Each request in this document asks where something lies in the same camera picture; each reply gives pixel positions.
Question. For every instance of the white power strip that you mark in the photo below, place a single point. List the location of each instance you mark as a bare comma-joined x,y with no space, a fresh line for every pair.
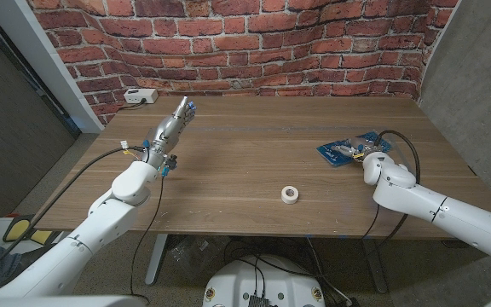
141,94

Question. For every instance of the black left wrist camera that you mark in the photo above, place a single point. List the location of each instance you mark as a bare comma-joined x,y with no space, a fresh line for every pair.
171,162

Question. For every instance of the grey table leg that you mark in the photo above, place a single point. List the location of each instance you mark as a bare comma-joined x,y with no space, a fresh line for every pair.
156,260
375,268

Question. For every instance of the yellow foot pedal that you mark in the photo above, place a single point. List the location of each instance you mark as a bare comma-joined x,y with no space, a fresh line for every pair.
17,229

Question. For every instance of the blue printed gel pad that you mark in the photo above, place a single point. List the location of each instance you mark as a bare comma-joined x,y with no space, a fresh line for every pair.
326,154

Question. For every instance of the dark grey door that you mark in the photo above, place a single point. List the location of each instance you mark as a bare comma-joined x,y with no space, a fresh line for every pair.
7,128

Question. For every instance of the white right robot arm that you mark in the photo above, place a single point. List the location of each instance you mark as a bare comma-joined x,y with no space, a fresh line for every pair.
441,209

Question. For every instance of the white door frame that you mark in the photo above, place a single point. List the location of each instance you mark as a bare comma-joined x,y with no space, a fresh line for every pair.
36,51

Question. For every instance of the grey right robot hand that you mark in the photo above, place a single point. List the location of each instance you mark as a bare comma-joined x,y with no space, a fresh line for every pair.
360,147

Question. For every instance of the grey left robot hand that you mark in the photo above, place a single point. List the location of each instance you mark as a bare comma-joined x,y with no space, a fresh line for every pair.
164,134

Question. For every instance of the red brick print backdrop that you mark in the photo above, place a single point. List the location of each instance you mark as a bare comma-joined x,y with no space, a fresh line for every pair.
245,42

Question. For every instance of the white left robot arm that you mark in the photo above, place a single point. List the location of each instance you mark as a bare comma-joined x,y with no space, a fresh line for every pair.
96,221

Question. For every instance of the white tape roll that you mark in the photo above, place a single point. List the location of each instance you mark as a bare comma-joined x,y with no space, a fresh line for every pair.
290,200

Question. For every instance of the white robot torso base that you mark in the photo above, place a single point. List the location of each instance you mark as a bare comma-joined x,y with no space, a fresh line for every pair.
237,281

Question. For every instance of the clear plastic bag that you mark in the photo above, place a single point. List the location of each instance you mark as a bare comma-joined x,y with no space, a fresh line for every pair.
194,256

